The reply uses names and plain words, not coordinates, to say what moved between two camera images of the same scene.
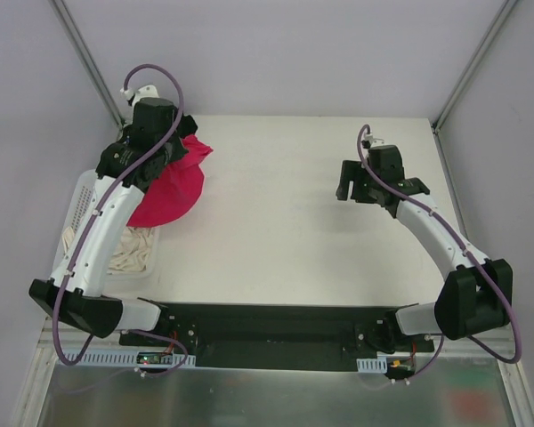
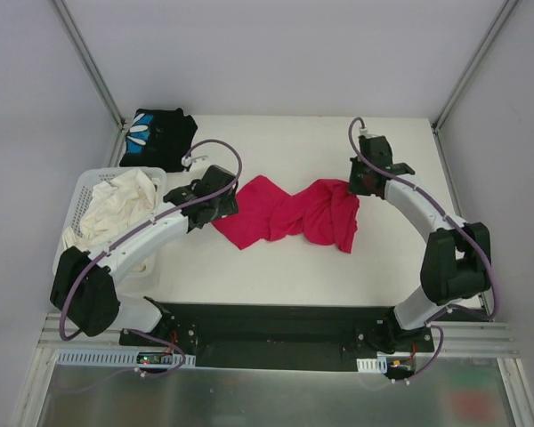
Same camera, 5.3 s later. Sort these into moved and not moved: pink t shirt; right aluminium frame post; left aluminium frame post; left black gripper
Moved: left black gripper; pink t shirt
Not moved: right aluminium frame post; left aluminium frame post
